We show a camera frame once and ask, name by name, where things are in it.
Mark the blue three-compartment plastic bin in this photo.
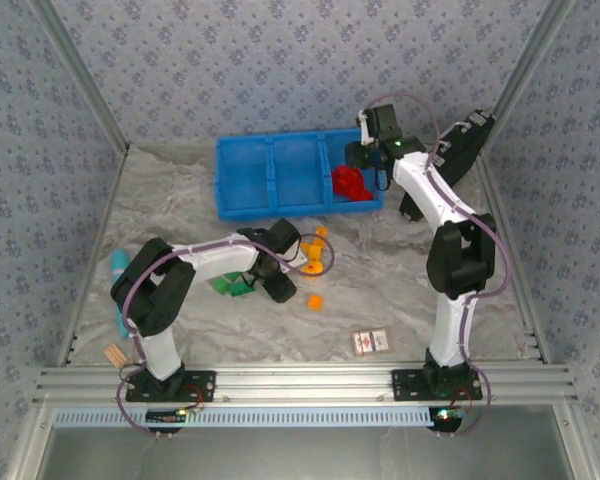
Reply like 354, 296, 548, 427
215, 128, 385, 223

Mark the black hard carrying case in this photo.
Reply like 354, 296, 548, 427
398, 109, 496, 223

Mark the small printed card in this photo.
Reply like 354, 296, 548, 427
350, 327, 392, 357

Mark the teal cylinder with white band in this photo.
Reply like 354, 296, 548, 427
109, 249, 134, 340

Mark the grey metal front panel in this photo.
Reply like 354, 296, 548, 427
9, 403, 599, 480

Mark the small lit circuit board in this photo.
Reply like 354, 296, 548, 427
146, 408, 189, 424
432, 407, 469, 425

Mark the small wooden block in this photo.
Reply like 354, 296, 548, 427
103, 344, 129, 370

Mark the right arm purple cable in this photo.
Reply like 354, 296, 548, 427
362, 91, 510, 439

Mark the aluminium mounting rail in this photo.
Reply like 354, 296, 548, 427
33, 363, 579, 405

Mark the slotted light blue cable duct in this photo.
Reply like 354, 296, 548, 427
53, 405, 436, 427

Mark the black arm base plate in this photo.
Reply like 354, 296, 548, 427
390, 368, 484, 403
124, 369, 217, 403

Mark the aluminium frame post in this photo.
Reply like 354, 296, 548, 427
489, 0, 579, 126
27, 0, 131, 154

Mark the aluminium table side rail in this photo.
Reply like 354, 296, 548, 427
57, 144, 131, 366
479, 149, 551, 364

